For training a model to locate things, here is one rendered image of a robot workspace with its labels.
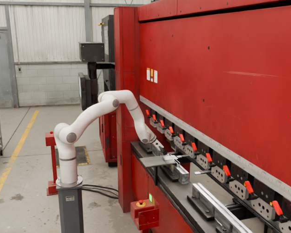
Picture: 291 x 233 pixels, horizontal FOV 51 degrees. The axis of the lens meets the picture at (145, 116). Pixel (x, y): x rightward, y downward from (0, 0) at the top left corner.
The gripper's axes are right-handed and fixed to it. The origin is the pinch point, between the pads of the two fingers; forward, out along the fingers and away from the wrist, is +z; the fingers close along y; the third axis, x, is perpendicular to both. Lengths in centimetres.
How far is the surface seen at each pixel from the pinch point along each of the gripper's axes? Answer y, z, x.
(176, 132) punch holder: -16.3, -13.9, -17.2
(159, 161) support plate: -3.5, 1.5, 8.3
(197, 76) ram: -47, -51, -48
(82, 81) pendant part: 97, -72, 10
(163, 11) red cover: 12, -86, -76
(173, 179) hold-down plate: -20.4, 13.4, 9.8
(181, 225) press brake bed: -53, 24, 28
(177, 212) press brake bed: -45, 19, 24
